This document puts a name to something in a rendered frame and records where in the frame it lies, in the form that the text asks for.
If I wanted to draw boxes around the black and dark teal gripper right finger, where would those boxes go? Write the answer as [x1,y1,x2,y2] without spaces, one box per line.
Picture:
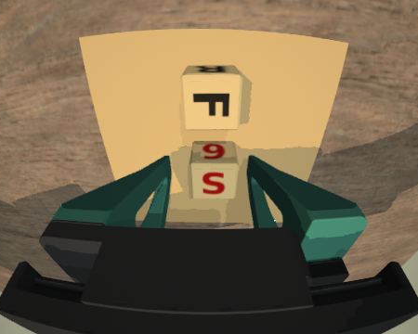
[247,155,368,262]

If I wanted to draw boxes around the light orange mat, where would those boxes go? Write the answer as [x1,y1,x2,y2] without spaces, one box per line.
[79,29,348,223]

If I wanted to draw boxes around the cream letter block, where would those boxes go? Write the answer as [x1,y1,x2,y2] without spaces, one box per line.
[189,141,239,199]
[180,65,242,131]

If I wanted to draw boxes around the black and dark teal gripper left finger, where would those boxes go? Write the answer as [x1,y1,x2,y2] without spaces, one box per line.
[50,155,172,228]

